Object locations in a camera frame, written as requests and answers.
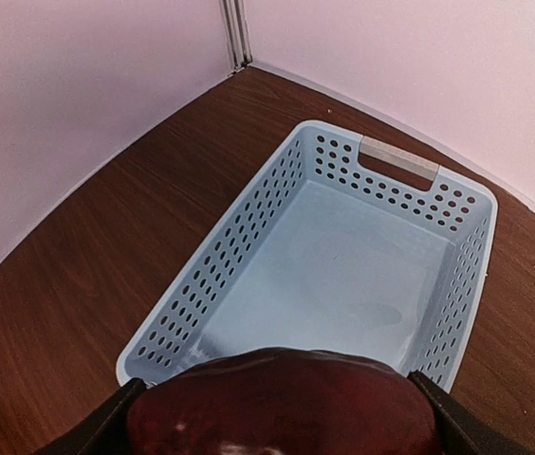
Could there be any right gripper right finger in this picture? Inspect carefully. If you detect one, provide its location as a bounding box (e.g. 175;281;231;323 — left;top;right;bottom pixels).
407;372;531;455

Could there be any left aluminium frame post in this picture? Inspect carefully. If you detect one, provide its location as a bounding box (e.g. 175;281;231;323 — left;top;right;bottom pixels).
220;0;253;73

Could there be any dark red fruit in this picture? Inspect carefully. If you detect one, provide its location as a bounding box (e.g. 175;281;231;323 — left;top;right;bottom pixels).
126;348;443;454

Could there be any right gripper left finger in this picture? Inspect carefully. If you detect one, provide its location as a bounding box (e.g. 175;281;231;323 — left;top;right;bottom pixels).
34;378;147;455

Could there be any light blue perforated basket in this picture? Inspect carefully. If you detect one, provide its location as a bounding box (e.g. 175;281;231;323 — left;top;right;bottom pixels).
116;120;497;391

